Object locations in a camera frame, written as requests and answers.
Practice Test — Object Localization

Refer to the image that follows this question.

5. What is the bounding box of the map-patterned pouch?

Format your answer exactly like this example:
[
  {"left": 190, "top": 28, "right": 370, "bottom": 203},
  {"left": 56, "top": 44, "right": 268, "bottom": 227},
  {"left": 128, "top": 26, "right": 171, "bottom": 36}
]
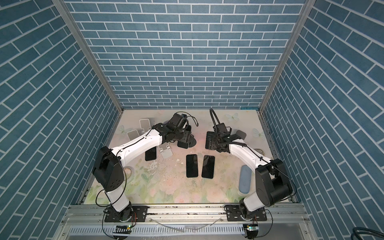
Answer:
[{"left": 255, "top": 149, "right": 265, "bottom": 156}]

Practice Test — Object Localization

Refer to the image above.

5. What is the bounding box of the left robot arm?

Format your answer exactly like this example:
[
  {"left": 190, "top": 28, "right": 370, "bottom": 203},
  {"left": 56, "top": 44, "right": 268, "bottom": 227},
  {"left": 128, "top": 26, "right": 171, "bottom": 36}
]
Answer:
[{"left": 92, "top": 123, "right": 197, "bottom": 222}]

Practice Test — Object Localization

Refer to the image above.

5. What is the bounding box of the tape roll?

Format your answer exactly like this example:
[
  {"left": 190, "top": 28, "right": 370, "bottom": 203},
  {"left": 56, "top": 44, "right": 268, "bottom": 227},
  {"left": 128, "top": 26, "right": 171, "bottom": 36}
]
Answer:
[{"left": 124, "top": 166, "right": 135, "bottom": 182}]

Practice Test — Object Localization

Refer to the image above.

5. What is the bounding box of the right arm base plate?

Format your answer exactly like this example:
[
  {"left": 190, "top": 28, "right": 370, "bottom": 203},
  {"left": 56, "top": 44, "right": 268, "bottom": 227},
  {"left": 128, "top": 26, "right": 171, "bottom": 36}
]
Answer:
[{"left": 224, "top": 204, "right": 267, "bottom": 222}]

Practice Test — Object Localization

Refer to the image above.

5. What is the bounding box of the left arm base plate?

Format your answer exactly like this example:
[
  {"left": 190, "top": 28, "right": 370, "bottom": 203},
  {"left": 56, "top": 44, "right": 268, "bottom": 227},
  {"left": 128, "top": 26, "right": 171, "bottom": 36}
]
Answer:
[{"left": 104, "top": 205, "right": 149, "bottom": 223}]

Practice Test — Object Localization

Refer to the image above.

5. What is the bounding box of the purple-cased black phone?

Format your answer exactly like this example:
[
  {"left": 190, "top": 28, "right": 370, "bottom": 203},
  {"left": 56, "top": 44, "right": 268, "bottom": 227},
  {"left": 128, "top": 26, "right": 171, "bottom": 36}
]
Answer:
[{"left": 205, "top": 132, "right": 217, "bottom": 151}]

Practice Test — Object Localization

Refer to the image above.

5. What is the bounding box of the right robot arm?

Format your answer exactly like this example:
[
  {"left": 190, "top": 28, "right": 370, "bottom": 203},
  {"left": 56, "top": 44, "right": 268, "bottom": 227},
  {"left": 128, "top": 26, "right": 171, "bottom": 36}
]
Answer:
[{"left": 206, "top": 123, "right": 294, "bottom": 220}]

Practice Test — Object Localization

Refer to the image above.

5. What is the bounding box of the black round stand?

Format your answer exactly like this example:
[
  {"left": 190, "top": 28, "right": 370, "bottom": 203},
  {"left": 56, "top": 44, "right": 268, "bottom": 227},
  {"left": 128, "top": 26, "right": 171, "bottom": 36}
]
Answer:
[{"left": 189, "top": 136, "right": 197, "bottom": 148}]

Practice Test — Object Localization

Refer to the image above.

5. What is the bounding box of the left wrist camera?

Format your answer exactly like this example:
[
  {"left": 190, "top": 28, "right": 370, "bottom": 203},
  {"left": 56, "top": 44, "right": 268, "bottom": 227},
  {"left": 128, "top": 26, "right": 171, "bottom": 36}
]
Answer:
[{"left": 167, "top": 113, "right": 188, "bottom": 131}]

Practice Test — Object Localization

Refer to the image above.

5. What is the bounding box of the aluminium rail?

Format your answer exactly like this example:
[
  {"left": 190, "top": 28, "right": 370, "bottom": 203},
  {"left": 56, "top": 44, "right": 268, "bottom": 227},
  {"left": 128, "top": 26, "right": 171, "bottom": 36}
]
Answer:
[{"left": 62, "top": 203, "right": 310, "bottom": 225}]

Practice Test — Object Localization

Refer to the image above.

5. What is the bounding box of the black cable bottom right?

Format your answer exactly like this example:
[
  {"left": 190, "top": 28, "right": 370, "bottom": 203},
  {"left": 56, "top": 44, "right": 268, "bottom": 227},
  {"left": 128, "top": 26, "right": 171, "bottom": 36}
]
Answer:
[{"left": 350, "top": 226, "right": 384, "bottom": 240}]

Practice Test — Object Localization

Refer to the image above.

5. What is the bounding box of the teal-edged phone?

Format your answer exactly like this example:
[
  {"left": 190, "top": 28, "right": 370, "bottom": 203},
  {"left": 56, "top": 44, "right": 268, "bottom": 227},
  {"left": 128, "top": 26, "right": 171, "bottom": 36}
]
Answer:
[{"left": 178, "top": 131, "right": 191, "bottom": 149}]

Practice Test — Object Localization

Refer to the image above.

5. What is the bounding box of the blue glasses case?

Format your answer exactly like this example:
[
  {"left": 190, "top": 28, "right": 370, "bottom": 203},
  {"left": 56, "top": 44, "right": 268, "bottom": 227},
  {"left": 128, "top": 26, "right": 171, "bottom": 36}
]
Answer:
[{"left": 239, "top": 165, "right": 252, "bottom": 194}]

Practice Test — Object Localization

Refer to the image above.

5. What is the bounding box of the white stand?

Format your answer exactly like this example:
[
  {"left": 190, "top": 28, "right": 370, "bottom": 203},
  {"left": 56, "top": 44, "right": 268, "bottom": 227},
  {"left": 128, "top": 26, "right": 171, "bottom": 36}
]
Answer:
[
  {"left": 127, "top": 130, "right": 140, "bottom": 141},
  {"left": 159, "top": 143, "right": 173, "bottom": 159},
  {"left": 139, "top": 119, "right": 152, "bottom": 133}
]

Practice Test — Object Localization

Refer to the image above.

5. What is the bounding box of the wooden base metal stand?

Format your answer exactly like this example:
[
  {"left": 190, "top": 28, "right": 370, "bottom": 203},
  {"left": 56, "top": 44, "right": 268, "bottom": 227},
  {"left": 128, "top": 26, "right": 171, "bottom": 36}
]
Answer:
[{"left": 236, "top": 130, "right": 247, "bottom": 140}]

